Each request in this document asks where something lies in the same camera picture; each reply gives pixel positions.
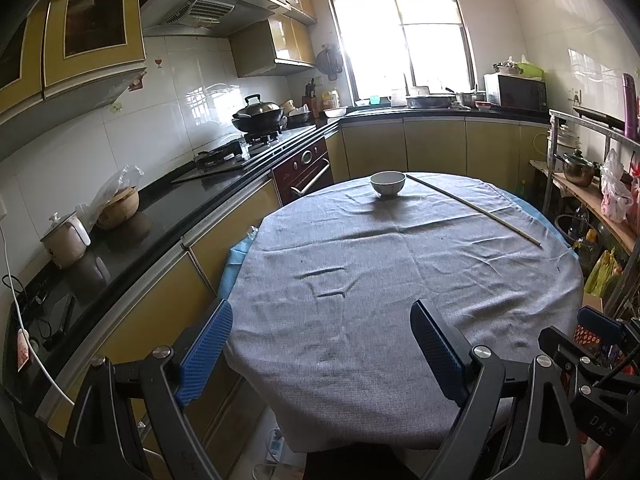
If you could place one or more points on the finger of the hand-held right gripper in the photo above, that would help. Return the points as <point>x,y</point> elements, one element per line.
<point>597,324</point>
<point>570,360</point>

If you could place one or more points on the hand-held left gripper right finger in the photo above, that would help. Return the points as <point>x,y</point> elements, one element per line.
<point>440,355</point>

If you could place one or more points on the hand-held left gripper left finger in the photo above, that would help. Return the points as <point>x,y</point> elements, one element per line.
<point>207,350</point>

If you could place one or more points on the red plastic basket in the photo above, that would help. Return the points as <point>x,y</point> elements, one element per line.
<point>582,336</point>

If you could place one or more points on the cardboard box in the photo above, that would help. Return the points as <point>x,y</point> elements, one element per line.
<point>591,305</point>

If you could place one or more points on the yellow plastic bag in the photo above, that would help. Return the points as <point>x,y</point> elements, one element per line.
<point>602,272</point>

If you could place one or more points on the cooking oil bottle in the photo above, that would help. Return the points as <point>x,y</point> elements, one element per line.
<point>586,252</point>

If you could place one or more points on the round table grey cloth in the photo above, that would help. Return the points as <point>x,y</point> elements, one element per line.
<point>400,285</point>

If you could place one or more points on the light blue cloth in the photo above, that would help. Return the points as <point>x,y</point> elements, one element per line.
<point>237,265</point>

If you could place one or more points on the black bucket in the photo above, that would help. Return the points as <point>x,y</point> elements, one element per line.
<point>565,230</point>

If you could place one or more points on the white power strip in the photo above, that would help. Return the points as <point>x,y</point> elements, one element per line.
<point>275,445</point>

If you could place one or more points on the wooden storage rack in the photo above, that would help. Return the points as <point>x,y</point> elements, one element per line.
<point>582,192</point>

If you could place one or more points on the pink white plastic bag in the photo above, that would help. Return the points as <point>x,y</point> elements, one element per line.
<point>615,190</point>

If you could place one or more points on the black phone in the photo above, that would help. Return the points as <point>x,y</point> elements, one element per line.
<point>60,320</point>

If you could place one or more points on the long wooden stick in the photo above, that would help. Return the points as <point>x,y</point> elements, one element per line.
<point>475,207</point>

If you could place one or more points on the green bottle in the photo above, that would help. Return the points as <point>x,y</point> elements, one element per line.
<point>522,189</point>

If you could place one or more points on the steel pot with lid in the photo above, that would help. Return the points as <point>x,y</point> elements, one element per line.
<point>577,170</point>

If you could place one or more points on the brown clay pot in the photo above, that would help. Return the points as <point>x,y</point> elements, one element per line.
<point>117,207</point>

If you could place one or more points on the white electric cooker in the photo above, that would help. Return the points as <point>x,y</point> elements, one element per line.
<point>65,242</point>

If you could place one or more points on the white bowl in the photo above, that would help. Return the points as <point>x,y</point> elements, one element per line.
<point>387,184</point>

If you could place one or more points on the stack of white dishes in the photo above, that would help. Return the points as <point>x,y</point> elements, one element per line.
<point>562,137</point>

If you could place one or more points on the clear plastic bag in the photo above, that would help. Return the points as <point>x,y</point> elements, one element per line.
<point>117,182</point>

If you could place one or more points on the black gas stove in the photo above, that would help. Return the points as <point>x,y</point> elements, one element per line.
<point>225,157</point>

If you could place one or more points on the dark red oven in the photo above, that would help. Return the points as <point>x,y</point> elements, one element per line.
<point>305,170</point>

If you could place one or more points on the flat black tray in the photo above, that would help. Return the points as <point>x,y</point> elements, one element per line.
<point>597,117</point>

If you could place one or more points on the purple thermos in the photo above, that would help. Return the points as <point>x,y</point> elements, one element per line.
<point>631,105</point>

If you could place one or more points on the black wok with lid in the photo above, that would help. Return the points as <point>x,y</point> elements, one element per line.
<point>257,115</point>

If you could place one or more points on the black microwave oven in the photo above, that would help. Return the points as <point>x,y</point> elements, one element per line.
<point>515,92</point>

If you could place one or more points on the large metal pan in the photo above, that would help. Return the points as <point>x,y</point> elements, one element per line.
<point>430,101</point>

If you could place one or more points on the green plastic bag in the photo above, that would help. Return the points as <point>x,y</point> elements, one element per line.
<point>530,71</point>

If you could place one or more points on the white dish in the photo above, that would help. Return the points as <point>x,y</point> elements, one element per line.
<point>335,112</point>

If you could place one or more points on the knife block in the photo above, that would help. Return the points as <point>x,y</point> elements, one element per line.
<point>311,100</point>

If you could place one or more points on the yellow bottle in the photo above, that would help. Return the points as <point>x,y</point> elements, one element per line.
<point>330,98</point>

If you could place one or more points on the kitchen window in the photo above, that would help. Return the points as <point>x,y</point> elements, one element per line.
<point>400,35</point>

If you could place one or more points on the grey range hood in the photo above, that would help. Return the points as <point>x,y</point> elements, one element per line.
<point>200,5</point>

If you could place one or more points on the small yellow wall cabinet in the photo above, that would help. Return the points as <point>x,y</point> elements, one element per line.
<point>270,50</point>

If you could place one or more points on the dark round wall hanging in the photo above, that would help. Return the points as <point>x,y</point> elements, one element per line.
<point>329,62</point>

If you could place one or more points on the yellow glass-door wall cabinet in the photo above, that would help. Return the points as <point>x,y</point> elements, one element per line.
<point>90,30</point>

